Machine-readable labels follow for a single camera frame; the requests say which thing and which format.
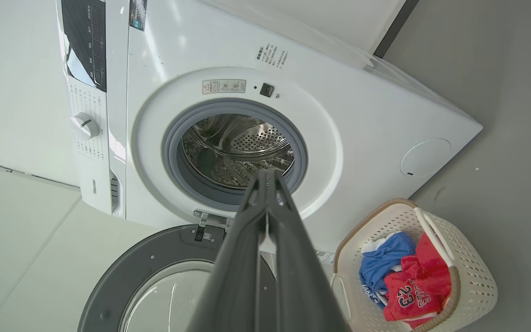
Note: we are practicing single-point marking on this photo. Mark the white front-load washing machine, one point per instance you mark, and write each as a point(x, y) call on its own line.
point(348, 138)

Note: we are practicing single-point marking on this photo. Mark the blue garment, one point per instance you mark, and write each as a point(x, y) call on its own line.
point(383, 263)

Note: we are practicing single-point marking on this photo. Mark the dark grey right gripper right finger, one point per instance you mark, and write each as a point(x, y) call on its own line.
point(302, 286)

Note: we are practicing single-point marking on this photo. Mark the cream perforated laundry basket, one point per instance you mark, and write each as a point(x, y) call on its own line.
point(473, 272)

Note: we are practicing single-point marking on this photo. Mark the white control dial knob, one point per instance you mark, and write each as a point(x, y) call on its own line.
point(85, 125)

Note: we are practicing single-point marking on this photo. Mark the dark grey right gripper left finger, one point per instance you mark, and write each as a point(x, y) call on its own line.
point(238, 276)

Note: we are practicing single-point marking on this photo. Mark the red jersey number 23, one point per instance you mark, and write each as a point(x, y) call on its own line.
point(420, 286)

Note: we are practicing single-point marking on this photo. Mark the round grey washer door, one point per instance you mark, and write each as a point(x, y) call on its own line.
point(155, 276)

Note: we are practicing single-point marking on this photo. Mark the white garment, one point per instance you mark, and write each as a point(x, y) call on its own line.
point(372, 245)

